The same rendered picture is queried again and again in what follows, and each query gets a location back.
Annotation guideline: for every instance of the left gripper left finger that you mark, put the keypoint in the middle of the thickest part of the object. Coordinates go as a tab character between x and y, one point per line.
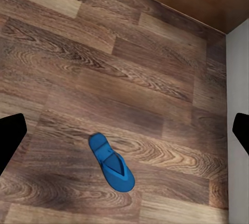
12	131

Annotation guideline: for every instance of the sandal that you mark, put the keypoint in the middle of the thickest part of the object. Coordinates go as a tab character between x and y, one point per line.
113	166

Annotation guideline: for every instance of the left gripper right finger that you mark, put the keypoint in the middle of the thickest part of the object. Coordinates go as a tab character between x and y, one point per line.
241	130

